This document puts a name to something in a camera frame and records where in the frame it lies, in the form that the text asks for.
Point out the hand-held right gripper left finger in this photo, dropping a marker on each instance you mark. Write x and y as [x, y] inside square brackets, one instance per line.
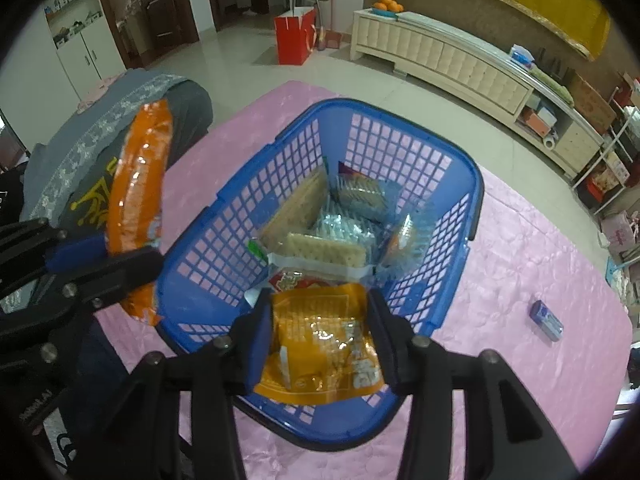
[257, 345]

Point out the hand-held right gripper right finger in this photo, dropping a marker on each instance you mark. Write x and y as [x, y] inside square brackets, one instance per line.
[382, 340]

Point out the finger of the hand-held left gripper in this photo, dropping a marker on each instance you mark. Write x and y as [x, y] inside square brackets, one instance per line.
[75, 255]
[125, 266]

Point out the yellow snack packet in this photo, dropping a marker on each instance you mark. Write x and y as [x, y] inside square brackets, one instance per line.
[320, 340]

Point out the orange snack packet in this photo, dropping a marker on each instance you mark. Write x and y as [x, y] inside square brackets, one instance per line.
[140, 185]

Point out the clear bread packet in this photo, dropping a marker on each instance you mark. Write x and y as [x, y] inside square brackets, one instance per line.
[402, 237]

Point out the green label cracker packet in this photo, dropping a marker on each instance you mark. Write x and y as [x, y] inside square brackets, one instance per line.
[325, 252]

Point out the silver blue snack packet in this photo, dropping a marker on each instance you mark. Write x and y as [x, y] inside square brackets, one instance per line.
[345, 227]

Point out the blue plastic basket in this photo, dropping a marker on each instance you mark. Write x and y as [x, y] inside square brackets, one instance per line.
[430, 220]

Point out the green white snack packet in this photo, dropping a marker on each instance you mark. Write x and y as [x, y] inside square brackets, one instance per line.
[295, 205]

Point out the grey embroidered chair cover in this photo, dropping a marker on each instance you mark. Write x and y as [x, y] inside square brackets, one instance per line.
[75, 160]

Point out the pink tablecloth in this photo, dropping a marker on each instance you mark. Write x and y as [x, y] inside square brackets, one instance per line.
[500, 385]

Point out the pink cloth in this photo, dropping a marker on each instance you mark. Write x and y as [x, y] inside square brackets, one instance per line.
[92, 95]

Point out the purple snack packet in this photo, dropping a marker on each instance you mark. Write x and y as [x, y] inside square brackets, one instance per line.
[546, 320]

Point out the white cabinet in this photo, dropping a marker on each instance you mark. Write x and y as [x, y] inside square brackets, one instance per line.
[85, 45]

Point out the dark wooden door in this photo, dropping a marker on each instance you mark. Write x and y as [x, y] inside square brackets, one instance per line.
[155, 10]

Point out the pink gift bag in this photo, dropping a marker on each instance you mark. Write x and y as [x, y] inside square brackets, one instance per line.
[622, 232]

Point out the orange box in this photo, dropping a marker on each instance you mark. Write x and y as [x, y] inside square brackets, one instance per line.
[537, 122]

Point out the red paper bag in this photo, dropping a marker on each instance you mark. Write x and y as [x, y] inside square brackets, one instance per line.
[295, 40]

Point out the cream TV cabinet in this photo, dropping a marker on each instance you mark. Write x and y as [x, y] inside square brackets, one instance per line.
[450, 60]

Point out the white shelf rack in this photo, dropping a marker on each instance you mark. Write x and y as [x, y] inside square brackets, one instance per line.
[615, 160]

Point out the green folded cloth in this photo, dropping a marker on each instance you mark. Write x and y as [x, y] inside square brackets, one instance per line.
[552, 85]

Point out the red dustpan with broom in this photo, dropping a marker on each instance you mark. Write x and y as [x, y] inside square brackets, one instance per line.
[327, 35]

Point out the blue tissue box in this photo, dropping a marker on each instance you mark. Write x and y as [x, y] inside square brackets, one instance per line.
[521, 56]

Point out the brown cardboard box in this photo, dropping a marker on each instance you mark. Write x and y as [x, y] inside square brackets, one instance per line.
[592, 100]

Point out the black router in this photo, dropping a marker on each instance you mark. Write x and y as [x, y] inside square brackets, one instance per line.
[550, 65]

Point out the blue plate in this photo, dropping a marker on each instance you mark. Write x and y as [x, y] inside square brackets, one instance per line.
[382, 11]

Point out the pile of oranges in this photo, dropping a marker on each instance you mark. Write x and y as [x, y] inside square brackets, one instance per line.
[389, 5]

